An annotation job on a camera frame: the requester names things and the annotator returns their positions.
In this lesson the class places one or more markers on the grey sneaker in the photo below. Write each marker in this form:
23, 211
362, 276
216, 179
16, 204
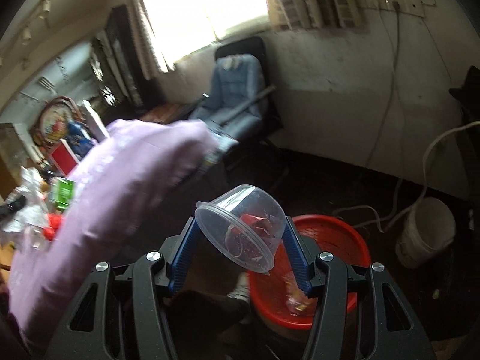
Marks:
241, 291

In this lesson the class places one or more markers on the purple tablecloth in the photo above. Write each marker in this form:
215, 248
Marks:
117, 184

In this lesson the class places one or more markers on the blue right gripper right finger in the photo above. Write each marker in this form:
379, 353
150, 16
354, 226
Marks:
298, 256

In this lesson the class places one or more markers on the pink candy wrapper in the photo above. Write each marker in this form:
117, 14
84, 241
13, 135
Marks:
297, 302

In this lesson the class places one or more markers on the round decorative plate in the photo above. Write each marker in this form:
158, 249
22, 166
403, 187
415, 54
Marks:
52, 123

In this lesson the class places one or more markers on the green packet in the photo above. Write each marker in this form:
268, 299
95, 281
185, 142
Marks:
62, 192

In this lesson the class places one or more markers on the clear plastic container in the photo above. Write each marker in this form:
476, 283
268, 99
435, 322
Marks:
245, 224

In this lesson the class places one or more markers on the white plastic bucket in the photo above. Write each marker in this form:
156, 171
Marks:
429, 229

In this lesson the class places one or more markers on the red mesh trash basket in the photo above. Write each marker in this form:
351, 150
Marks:
334, 247

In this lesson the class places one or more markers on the wall power strip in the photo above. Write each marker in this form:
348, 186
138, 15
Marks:
408, 7

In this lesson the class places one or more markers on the light blue chair cushion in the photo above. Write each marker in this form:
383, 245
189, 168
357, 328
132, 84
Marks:
231, 107

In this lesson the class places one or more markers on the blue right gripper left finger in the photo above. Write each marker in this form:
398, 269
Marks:
180, 259

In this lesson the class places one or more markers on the red box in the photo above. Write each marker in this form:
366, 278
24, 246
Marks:
63, 157

